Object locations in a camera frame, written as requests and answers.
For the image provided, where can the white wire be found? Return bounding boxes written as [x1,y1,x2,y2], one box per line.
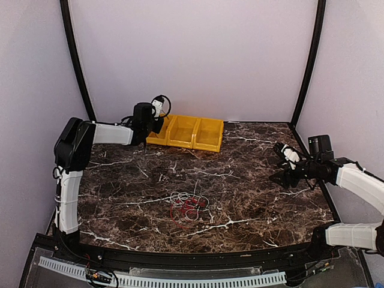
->
[169,179,211,221]

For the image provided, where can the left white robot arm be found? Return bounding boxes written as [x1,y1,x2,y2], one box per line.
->
[53,116,164,262]

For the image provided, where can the black frame post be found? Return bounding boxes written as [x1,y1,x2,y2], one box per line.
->
[290,0,326,128]
[59,0,97,121]

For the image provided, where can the black front rail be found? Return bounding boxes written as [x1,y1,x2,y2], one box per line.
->
[80,244,313,271]

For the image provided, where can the white slotted cable duct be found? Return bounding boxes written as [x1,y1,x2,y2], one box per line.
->
[38,257,286,287]

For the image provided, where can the right black frame post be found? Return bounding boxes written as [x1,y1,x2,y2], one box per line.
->
[290,0,326,128]

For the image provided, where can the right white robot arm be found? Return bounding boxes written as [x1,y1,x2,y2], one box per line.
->
[269,135,383,260]

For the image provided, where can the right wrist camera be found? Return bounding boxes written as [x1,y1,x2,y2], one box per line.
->
[308,134,334,163]

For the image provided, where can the middle yellow plastic bin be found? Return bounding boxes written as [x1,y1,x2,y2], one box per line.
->
[167,115,199,149]

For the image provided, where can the right yellow plastic bin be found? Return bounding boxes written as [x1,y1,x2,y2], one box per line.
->
[193,118,224,152]

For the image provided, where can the left black frame post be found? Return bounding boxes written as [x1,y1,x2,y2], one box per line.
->
[59,0,97,121]

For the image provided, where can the left yellow plastic bin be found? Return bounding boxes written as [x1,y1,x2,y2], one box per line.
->
[146,115,176,146]

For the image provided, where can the red wire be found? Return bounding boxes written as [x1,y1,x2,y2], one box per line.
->
[169,196,209,229]

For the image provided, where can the yellow plastic bin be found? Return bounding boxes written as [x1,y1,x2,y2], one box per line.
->
[193,118,224,152]
[167,115,199,149]
[146,115,176,146]

